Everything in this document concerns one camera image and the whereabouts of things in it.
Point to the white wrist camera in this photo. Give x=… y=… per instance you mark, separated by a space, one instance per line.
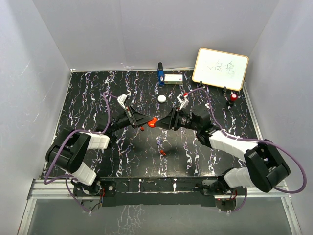
x=121 y=100
x=183 y=99

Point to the red earbud charging case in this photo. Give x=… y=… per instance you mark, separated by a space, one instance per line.
x=152 y=123

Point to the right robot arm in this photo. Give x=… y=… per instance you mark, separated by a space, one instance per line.
x=265 y=167

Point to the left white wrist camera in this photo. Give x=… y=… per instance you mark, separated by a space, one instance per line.
x=121 y=100

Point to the white green carton box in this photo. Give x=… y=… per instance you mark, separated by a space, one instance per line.
x=173 y=79

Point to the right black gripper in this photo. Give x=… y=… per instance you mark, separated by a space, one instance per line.
x=171 y=120

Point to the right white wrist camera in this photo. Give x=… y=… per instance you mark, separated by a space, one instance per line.
x=183 y=99

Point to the blue black marker device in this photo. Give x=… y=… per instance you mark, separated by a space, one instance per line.
x=160 y=73

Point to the red emergency stop button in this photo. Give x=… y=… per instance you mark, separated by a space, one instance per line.
x=232 y=99

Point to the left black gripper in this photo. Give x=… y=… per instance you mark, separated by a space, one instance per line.
x=138 y=118

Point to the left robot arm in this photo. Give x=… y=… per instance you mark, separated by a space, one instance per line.
x=69 y=149

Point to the white earbud charging case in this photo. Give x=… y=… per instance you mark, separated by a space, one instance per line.
x=161 y=98

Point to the yellow framed whiteboard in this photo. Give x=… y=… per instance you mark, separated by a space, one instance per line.
x=220 y=69

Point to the black front base frame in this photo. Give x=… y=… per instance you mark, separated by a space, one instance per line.
x=204 y=191

